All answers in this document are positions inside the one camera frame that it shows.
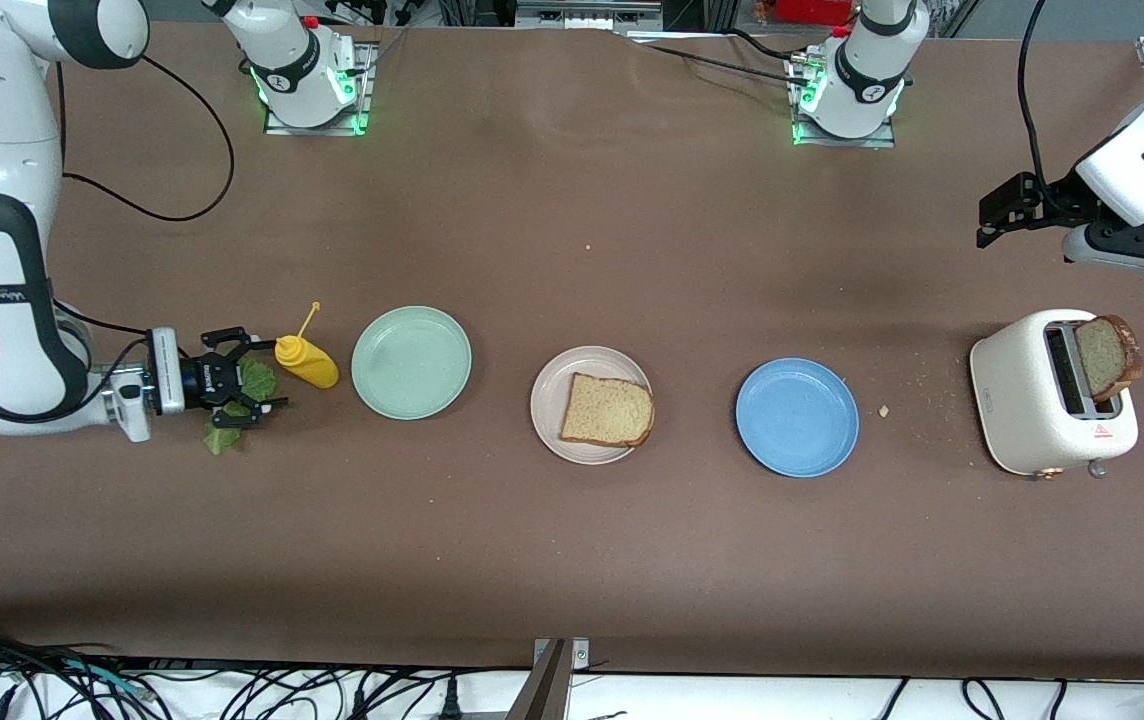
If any green lettuce leaf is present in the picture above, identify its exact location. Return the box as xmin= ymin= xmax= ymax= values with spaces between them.
xmin=204 ymin=358 xmax=280 ymax=456

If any yellow mustard squeeze bottle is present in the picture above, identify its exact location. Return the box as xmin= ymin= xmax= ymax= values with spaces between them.
xmin=274 ymin=302 xmax=341 ymax=390

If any light brown bread slice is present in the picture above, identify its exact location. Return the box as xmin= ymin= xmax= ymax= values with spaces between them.
xmin=559 ymin=373 xmax=655 ymax=448

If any mint green plate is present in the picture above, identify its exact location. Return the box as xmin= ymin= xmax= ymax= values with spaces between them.
xmin=351 ymin=306 xmax=473 ymax=421

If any blue plate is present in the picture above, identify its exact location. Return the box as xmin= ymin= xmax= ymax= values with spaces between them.
xmin=735 ymin=358 xmax=860 ymax=479

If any beige plate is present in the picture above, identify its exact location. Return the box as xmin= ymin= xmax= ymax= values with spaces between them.
xmin=530 ymin=346 xmax=655 ymax=466

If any dark crust bread slice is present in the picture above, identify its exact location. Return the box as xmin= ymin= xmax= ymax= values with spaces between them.
xmin=1075 ymin=315 xmax=1144 ymax=403

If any cream white toaster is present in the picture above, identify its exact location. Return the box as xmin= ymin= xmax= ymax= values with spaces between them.
xmin=969 ymin=309 xmax=1140 ymax=481

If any red box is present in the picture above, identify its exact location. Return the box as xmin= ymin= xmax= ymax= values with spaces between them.
xmin=754 ymin=0 xmax=863 ymax=26

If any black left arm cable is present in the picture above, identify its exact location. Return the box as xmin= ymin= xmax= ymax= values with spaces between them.
xmin=1018 ymin=0 xmax=1073 ymax=216

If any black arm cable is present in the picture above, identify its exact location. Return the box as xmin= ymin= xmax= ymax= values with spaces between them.
xmin=1018 ymin=0 xmax=1073 ymax=216
xmin=52 ymin=50 xmax=236 ymax=401

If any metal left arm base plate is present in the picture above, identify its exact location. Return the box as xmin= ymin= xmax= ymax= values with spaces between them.
xmin=790 ymin=50 xmax=898 ymax=149

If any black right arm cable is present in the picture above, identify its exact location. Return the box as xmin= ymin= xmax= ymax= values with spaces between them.
xmin=52 ymin=50 xmax=236 ymax=401

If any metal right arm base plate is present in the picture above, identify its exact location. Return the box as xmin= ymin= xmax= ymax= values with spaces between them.
xmin=262 ymin=40 xmax=375 ymax=137

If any short black table cable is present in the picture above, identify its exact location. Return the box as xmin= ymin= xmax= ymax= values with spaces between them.
xmin=722 ymin=28 xmax=798 ymax=61

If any teal cable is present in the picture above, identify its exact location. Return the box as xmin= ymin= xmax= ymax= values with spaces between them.
xmin=57 ymin=658 xmax=153 ymax=698

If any thick black cable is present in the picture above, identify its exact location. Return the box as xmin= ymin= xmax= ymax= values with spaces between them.
xmin=0 ymin=612 xmax=168 ymax=720

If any long black table cable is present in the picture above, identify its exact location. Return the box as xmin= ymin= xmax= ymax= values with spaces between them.
xmin=627 ymin=40 xmax=811 ymax=87

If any dark metal frame bar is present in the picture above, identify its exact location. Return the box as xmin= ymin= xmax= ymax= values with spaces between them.
xmin=504 ymin=640 xmax=573 ymax=720

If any metal corner bracket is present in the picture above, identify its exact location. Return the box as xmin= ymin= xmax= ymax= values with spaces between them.
xmin=532 ymin=637 xmax=591 ymax=673

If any aluminium frame beam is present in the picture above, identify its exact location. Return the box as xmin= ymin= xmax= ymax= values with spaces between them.
xmin=515 ymin=0 xmax=665 ymax=31

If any looped black cable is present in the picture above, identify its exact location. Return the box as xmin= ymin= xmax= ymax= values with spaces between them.
xmin=962 ymin=678 xmax=1009 ymax=720

